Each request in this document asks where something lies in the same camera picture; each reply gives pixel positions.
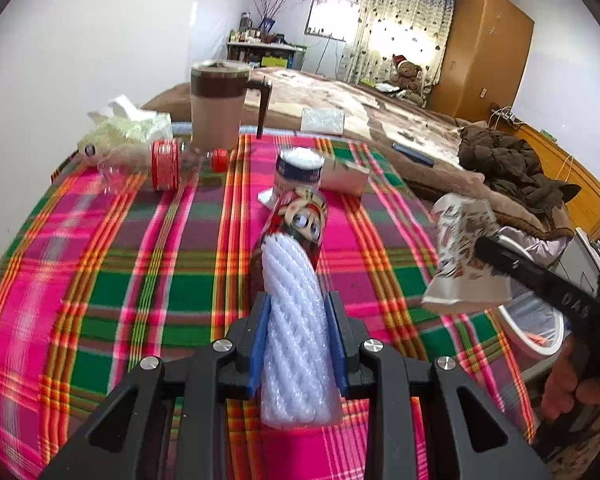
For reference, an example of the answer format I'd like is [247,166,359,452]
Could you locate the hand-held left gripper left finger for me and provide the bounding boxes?
[40,292,273,480]

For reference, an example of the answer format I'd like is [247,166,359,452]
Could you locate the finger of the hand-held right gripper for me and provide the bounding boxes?
[475,236,556,293]

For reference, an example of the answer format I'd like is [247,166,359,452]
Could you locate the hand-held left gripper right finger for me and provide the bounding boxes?
[325,290,551,480]

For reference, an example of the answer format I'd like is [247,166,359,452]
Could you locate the white foam net sleeve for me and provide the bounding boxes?
[260,232,342,428]

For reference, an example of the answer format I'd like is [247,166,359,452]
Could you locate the white printed paper bowl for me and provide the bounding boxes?
[422,194,513,307]

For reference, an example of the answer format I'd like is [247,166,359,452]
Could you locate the white round trash bin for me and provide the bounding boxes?
[497,265,581,361]

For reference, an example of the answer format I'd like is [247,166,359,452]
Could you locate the person's right hand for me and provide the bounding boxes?
[540,337,600,423]

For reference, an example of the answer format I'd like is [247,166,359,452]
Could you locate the dark brown clothing pile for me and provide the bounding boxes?
[457,125,581,221]

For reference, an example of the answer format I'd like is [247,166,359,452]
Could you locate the wooden headboard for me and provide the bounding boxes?
[512,122,600,221]

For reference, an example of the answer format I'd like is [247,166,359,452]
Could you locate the red drink can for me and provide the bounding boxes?
[250,185,328,293]

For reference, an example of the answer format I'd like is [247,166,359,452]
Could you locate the pink green plaid tablecloth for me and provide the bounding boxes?
[0,132,536,480]

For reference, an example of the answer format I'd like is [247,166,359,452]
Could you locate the dark phone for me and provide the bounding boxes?
[392,142,435,167]

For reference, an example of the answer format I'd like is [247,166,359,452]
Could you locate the white green small box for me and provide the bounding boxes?
[320,160,371,196]

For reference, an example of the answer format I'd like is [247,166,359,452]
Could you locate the white yogurt cup blue label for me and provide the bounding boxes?
[272,147,326,196]

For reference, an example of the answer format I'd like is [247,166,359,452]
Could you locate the clear bottle red label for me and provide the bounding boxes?
[97,140,229,193]

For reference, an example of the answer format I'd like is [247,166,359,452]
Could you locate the wooden wardrobe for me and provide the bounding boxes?
[427,0,535,121]

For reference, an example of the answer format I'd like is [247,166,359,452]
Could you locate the brown teddy bear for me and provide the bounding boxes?
[390,54,424,93]

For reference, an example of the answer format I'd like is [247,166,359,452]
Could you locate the clear plastic packet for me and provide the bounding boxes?
[300,107,345,135]

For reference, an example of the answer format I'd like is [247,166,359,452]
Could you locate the beige pitcher brown lid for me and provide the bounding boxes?
[190,61,273,148]

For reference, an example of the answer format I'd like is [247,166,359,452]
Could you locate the brown bed blanket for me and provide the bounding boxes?
[140,67,576,241]

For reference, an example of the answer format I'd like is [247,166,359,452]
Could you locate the pale tissue pack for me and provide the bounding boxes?
[77,96,173,163]

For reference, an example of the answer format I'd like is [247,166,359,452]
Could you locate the patterned window curtain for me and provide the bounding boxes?
[347,0,456,96]

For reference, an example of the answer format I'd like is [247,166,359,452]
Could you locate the small desk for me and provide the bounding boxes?
[226,40,306,71]

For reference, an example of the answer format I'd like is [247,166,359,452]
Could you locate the window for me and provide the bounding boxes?
[306,0,358,41]

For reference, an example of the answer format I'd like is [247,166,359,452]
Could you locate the assorted small bottles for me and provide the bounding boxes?
[230,12,286,45]

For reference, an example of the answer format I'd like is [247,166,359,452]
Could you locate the dry branches in vase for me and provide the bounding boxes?
[247,0,296,43]

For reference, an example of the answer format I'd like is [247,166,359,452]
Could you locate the power strip with cables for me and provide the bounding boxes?
[490,105,521,124]

